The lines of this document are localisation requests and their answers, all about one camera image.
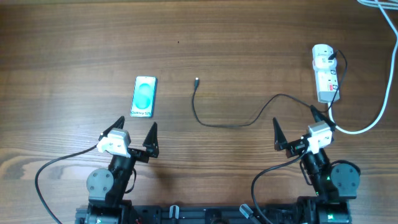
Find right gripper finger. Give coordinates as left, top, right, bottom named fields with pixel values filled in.
left=310, top=105, right=336, bottom=128
left=272, top=118, right=288, bottom=151

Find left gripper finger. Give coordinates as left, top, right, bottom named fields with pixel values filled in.
left=142, top=122, right=159, bottom=158
left=98, top=116, right=125, bottom=141

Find light blue smartphone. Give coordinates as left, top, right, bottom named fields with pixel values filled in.
left=130, top=76, right=157, bottom=118

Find black USB charging cable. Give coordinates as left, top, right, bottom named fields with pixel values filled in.
left=191, top=49, right=348, bottom=129

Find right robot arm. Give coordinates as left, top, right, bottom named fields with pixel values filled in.
left=270, top=106, right=361, bottom=223

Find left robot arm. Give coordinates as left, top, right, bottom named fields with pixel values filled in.
left=75, top=116, right=159, bottom=224

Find white USB charger plug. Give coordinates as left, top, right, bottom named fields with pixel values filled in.
left=312, top=55, right=337, bottom=72

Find white power strip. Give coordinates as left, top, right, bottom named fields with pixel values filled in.
left=312, top=44, right=339, bottom=104

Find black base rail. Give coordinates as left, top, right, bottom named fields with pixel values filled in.
left=74, top=203, right=352, bottom=224

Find left camera black cable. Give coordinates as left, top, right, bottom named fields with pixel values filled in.
left=34, top=144, right=99, bottom=224

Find white power strip cord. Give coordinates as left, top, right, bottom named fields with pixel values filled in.
left=328, top=0, right=398, bottom=135

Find white cables at corner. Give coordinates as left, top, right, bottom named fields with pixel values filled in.
left=356, top=0, right=398, bottom=11

